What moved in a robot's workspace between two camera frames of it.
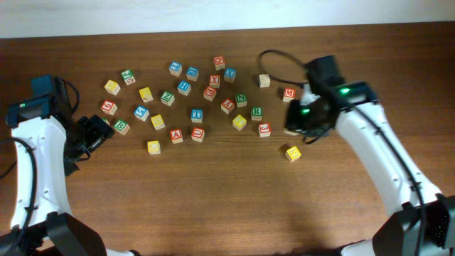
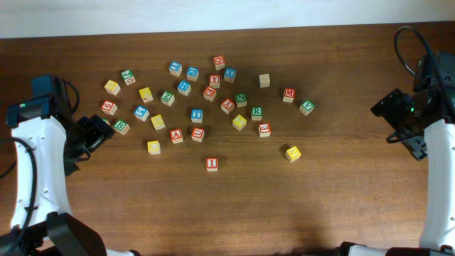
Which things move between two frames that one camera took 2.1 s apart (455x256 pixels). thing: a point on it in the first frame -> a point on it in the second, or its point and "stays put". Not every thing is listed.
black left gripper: x=100 y=129 stays put
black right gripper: x=294 y=120 -> x=385 y=107
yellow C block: x=153 y=147 stays put
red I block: x=289 y=133 -> x=212 y=164
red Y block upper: x=214 y=81 stays put
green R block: x=257 y=113 stays put
